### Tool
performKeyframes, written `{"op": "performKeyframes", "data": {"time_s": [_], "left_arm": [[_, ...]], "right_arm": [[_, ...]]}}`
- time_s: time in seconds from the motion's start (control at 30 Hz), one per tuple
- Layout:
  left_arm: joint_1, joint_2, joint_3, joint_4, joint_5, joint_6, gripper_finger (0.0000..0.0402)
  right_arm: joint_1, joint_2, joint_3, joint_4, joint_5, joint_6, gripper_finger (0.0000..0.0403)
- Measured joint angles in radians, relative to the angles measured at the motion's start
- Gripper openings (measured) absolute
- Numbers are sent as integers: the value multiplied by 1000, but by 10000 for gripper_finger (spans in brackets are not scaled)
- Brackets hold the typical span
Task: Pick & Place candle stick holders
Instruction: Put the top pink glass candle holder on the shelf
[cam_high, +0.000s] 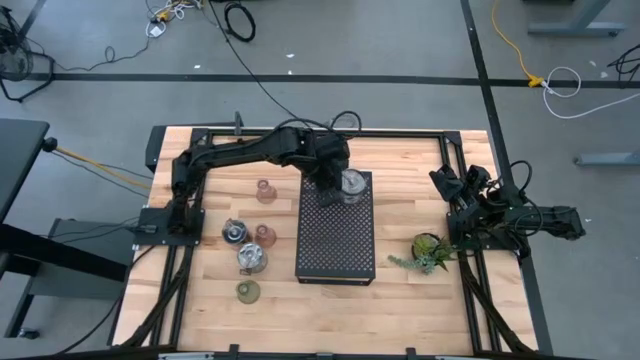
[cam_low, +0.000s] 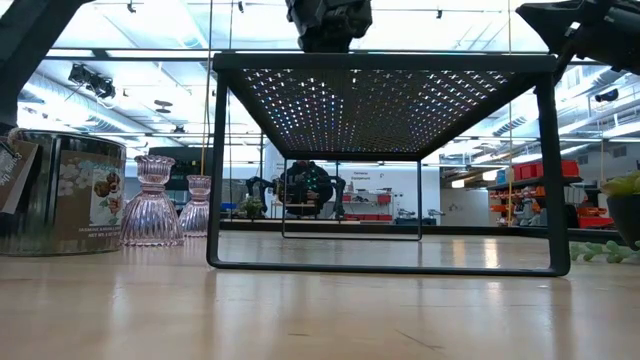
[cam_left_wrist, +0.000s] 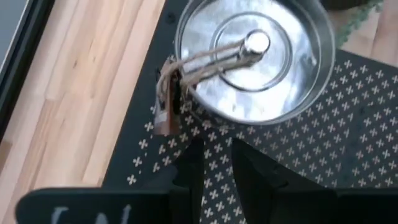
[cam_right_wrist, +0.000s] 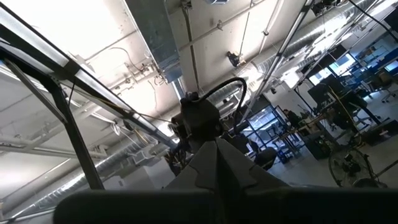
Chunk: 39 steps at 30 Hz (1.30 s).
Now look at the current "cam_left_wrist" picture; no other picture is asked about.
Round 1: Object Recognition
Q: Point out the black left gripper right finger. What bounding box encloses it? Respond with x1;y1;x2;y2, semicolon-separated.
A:
231;138;339;224

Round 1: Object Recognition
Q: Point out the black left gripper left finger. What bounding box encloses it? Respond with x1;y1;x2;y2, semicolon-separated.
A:
169;136;205;224

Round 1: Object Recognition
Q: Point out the black cross-patterned table runner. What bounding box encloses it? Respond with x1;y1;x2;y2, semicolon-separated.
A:
102;0;398;224

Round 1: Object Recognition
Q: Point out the green trailing succulent plant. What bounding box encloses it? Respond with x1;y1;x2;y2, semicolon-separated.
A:
335;0;385;48

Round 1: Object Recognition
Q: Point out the black table frame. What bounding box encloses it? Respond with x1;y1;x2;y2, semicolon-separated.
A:
0;0;57;142

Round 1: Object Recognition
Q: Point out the dark plant pot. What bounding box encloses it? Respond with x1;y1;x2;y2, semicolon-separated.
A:
320;0;371;10

